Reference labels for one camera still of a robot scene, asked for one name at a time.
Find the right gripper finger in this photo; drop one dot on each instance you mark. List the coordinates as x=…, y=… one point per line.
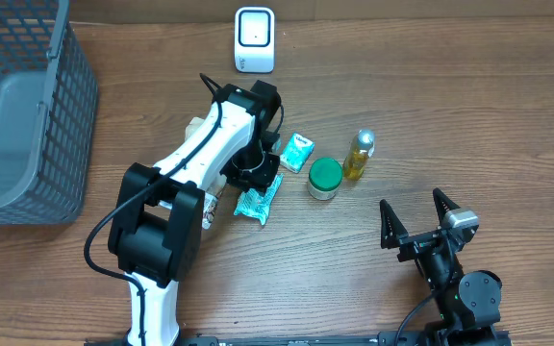
x=443, y=204
x=392, y=230

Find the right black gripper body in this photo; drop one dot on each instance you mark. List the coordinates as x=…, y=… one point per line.
x=416, y=245

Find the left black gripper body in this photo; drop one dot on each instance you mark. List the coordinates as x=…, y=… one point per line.
x=250, y=166

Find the teal snack packet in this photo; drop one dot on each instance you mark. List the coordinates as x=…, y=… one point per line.
x=255, y=205

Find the teal white tissue pack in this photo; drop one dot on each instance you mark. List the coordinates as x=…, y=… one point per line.
x=296, y=152

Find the brown white snack wrapper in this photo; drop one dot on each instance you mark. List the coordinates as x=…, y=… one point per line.
x=215, y=189

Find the green lid jar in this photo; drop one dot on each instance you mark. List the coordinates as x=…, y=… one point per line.
x=324, y=179

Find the yellow dish soap bottle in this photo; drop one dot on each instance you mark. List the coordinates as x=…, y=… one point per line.
x=361, y=149

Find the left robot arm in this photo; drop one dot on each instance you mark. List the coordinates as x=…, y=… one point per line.
x=157, y=223

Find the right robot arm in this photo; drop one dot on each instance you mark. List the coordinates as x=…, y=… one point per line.
x=468, y=303

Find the white barcode scanner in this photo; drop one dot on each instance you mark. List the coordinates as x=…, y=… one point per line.
x=254, y=49

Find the grey plastic mesh basket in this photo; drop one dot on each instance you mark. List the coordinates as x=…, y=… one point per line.
x=48, y=106

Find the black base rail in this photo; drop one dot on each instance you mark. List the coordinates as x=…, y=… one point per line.
x=381, y=339

